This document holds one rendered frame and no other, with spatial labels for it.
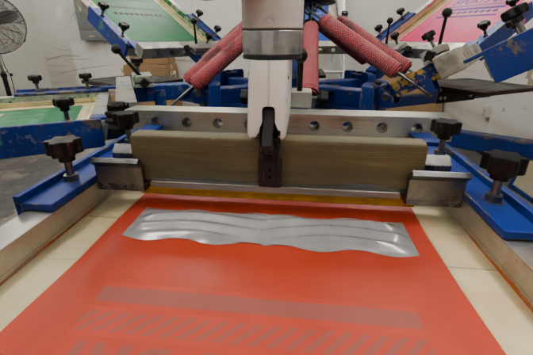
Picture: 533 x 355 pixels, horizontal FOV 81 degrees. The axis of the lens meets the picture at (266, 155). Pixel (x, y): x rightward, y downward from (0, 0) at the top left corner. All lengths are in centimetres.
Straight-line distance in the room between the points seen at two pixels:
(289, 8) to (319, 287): 30
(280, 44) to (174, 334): 31
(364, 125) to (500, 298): 39
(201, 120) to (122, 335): 47
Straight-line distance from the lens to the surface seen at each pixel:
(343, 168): 44
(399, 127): 69
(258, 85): 37
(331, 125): 66
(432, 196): 47
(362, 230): 42
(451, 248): 44
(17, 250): 44
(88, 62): 554
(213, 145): 44
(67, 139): 50
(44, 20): 587
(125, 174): 50
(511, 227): 43
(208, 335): 31
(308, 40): 102
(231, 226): 41
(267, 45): 38
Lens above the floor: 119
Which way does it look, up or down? 21 degrees down
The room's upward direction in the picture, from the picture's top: straight up
